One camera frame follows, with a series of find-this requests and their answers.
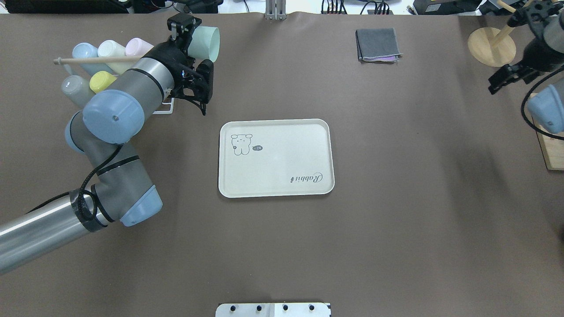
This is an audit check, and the mint green cup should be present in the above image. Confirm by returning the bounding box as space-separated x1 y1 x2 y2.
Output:
187 26 220 63

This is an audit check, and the cream white cup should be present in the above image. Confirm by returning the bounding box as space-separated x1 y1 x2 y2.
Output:
97 40 139 75

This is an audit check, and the grey cup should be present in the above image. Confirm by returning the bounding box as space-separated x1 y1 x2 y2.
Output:
60 75 95 110

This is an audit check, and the yellow cup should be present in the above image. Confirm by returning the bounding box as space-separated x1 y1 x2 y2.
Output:
89 71 118 94

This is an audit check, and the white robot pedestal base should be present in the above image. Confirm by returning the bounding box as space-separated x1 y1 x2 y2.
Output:
215 302 332 317

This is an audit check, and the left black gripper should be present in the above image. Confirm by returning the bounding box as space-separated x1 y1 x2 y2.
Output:
143 13 214 116

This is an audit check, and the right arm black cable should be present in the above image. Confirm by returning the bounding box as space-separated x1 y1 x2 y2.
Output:
520 65 564 141

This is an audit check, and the grey folded cloth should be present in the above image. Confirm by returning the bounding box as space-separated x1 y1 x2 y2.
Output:
355 28 401 63

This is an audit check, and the light blue cup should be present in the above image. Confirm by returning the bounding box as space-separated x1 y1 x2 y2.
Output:
72 42 115 76

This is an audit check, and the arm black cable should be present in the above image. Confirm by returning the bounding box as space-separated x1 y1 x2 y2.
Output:
24 143 126 221
520 65 564 141

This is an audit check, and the cream rabbit tray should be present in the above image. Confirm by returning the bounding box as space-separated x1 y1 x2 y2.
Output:
218 118 336 199

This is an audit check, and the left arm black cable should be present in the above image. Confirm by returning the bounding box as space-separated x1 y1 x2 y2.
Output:
24 143 126 221

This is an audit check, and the pink cup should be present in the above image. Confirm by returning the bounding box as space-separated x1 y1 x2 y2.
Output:
125 37 154 56

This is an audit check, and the white wire cup rack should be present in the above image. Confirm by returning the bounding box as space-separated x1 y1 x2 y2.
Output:
153 98 175 115

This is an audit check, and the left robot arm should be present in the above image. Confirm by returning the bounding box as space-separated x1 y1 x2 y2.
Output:
0 13 220 274

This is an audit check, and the wooden mug tree stand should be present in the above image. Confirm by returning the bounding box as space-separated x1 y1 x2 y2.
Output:
467 25 516 67

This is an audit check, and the wooden rack handle rod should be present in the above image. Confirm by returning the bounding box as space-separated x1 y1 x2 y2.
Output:
53 55 143 66

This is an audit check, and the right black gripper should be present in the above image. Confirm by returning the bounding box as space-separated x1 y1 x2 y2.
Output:
488 0 564 95

